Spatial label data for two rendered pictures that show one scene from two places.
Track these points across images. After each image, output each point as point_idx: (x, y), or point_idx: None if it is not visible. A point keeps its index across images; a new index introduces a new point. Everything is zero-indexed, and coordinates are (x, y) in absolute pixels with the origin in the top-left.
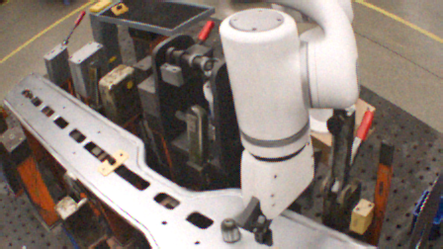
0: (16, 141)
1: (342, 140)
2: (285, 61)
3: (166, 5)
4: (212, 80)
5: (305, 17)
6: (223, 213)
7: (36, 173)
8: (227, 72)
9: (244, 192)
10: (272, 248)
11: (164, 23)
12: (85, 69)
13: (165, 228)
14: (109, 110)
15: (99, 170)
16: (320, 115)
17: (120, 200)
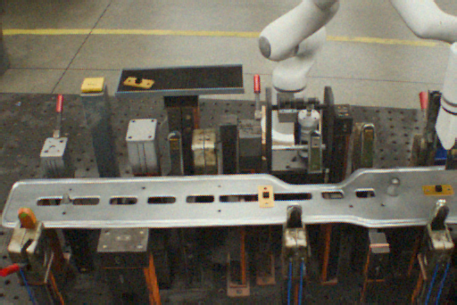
0: (139, 237)
1: (434, 109)
2: None
3: (191, 70)
4: (331, 108)
5: (295, 53)
6: (371, 184)
7: (153, 265)
8: (456, 78)
9: (452, 136)
10: (420, 187)
11: (221, 85)
12: (155, 144)
13: (356, 209)
14: (204, 168)
15: (263, 206)
16: (293, 128)
17: (306, 212)
